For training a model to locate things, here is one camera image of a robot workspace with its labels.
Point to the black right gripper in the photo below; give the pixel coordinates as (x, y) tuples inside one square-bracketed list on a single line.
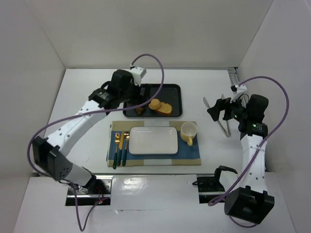
[(224, 109)]

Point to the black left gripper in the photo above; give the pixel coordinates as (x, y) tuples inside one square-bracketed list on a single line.
[(137, 94)]

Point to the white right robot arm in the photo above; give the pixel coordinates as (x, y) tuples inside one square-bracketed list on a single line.
[(246, 197)]

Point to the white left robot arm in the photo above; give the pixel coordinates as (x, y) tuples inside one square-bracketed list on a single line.
[(50, 153)]

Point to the round bread roll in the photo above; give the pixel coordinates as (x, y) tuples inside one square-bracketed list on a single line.
[(154, 104)]

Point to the brown bread piece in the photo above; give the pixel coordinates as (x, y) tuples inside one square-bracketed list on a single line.
[(139, 111)]

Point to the sliced bread in tray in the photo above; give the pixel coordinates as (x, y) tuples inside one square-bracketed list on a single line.
[(165, 109)]

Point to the black baking tray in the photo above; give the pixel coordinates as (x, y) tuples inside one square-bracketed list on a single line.
[(171, 94)]

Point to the yellow mug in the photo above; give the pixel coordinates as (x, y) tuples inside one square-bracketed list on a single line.
[(188, 132)]

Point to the white rectangular plate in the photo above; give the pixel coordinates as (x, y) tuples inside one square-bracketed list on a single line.
[(153, 140)]

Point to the blue beige placemat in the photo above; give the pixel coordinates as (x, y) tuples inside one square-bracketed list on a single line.
[(186, 155)]

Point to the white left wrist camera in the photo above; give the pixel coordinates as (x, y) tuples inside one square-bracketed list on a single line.
[(138, 73)]

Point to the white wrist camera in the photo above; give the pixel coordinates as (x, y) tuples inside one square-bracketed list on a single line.
[(138, 73), (238, 90)]

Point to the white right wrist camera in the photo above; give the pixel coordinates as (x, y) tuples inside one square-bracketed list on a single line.
[(238, 90)]

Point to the aluminium rail frame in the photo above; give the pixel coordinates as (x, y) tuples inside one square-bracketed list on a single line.
[(233, 76)]

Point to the gold spoon green handle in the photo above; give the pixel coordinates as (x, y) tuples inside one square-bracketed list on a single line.
[(124, 157)]

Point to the gold fork green handle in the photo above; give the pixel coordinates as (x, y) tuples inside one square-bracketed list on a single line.
[(117, 141)]

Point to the gold knife green handle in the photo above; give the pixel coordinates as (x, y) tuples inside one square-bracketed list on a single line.
[(120, 148)]

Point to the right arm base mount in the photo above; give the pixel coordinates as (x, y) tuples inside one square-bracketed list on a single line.
[(208, 185)]

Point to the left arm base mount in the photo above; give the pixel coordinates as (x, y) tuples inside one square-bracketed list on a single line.
[(100, 194)]

